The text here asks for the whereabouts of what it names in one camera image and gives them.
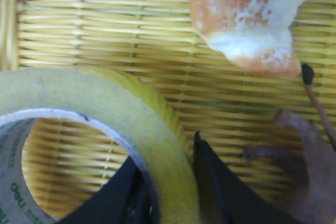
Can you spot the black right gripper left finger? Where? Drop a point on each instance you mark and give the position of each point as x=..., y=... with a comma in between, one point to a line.
x=128, y=197

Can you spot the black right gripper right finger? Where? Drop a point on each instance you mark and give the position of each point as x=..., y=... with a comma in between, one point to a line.
x=223, y=197

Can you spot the yellow tape roll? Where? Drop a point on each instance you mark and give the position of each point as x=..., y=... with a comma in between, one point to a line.
x=119, y=105

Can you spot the brown toy banana bunch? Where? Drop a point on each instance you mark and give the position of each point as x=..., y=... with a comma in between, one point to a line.
x=312, y=199

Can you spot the yellow woven basket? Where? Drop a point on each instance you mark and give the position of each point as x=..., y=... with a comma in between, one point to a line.
x=66, y=162

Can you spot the toy croissant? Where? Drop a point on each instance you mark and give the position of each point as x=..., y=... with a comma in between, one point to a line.
x=252, y=34

